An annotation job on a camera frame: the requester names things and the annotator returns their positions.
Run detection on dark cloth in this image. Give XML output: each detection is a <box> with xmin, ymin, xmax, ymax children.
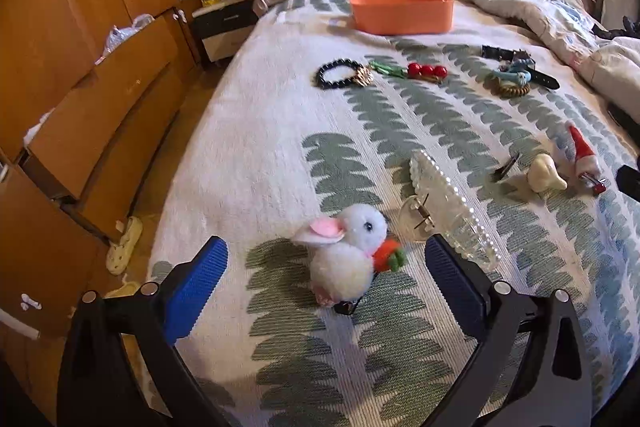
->
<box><xmin>592</xmin><ymin>17</ymin><xmax>640</xmax><ymax>42</ymax></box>

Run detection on crumpled white plastic bag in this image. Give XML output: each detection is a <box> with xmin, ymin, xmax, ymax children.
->
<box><xmin>102</xmin><ymin>13</ymin><xmax>156</xmax><ymax>58</ymax></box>

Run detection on brown spiral hair tie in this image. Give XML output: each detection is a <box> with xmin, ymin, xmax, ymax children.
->
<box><xmin>492</xmin><ymin>77</ymin><xmax>531</xmax><ymax>98</ymax></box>

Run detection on black white nightstand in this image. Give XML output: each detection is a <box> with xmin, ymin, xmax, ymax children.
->
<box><xmin>192</xmin><ymin>0</ymin><xmax>261</xmax><ymax>62</ymax></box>

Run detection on cream slipper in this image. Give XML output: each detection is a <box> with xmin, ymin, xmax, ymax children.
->
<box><xmin>102</xmin><ymin>284</ymin><xmax>141</xmax><ymax>300</ymax></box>
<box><xmin>106</xmin><ymin>216</ymin><xmax>143</xmax><ymax>277</ymax></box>

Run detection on white bunny plush hair clip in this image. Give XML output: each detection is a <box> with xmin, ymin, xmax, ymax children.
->
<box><xmin>292</xmin><ymin>203</ymin><xmax>408</xmax><ymax>315</ymax></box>

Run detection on black bead bracelet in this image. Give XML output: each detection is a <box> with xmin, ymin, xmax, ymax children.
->
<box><xmin>315</xmin><ymin>60</ymin><xmax>368</xmax><ymax>90</ymax></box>

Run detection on blue figure hair tie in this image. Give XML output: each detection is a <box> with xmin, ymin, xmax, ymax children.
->
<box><xmin>484</xmin><ymin>59</ymin><xmax>536</xmax><ymax>88</ymax></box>

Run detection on green red cherry hair clip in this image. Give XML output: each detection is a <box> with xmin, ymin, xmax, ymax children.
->
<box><xmin>368</xmin><ymin>60</ymin><xmax>447</xmax><ymax>85</ymax></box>

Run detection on red santa hat hair clip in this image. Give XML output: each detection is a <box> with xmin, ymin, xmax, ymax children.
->
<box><xmin>566</xmin><ymin>123</ymin><xmax>608</xmax><ymax>196</ymax></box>

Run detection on small black hair pin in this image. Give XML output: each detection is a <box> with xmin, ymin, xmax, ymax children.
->
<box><xmin>490</xmin><ymin>152</ymin><xmax>522</xmax><ymax>184</ymax></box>

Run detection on clear pearl hair claw clip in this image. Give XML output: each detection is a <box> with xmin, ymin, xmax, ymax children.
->
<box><xmin>399</xmin><ymin>150</ymin><xmax>501</xmax><ymax>270</ymax></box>

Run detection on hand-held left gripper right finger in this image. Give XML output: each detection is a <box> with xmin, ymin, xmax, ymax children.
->
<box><xmin>424</xmin><ymin>234</ymin><xmax>608</xmax><ymax>427</ymax></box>

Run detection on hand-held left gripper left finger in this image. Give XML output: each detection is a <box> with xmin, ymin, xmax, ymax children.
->
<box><xmin>57</xmin><ymin>235</ymin><xmax>236</xmax><ymax>427</ymax></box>

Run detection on orange plastic basket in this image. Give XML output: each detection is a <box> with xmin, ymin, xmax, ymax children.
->
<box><xmin>349</xmin><ymin>0</ymin><xmax>455</xmax><ymax>35</ymax></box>

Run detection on wooden chest of drawers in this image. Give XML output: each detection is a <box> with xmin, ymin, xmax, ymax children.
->
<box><xmin>20</xmin><ymin>7</ymin><xmax>201</xmax><ymax>243</ymax></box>

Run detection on white tooth-shaped hair clip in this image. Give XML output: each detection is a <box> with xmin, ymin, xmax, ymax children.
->
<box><xmin>526</xmin><ymin>153</ymin><xmax>568</xmax><ymax>194</ymax></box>

